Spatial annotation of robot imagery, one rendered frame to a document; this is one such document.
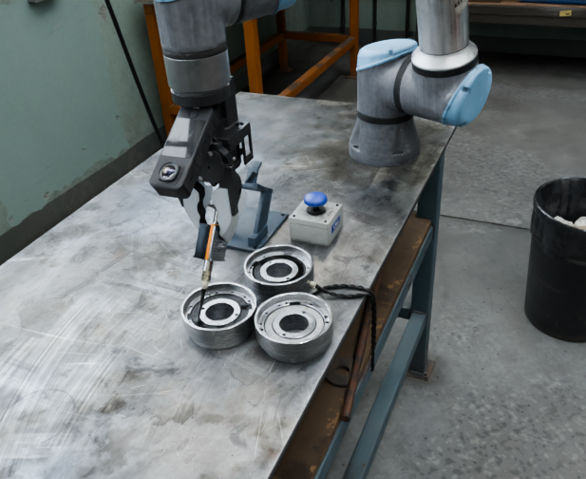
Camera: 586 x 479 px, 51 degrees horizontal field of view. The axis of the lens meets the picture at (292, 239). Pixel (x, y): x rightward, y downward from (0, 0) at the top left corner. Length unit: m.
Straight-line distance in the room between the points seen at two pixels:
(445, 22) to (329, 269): 0.45
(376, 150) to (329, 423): 0.54
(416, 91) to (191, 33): 0.57
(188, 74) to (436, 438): 1.31
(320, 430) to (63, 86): 2.12
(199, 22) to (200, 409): 0.45
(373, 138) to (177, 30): 0.64
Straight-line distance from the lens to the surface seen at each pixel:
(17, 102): 2.70
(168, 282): 0.99
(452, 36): 1.12
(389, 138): 1.27
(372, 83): 1.24
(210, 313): 0.89
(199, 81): 0.73
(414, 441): 1.77
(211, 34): 0.72
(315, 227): 1.02
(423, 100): 1.18
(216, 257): 0.84
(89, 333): 0.94
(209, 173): 0.78
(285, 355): 0.81
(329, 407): 1.10
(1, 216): 2.70
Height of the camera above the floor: 1.38
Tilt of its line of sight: 33 degrees down
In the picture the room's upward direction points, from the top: 4 degrees counter-clockwise
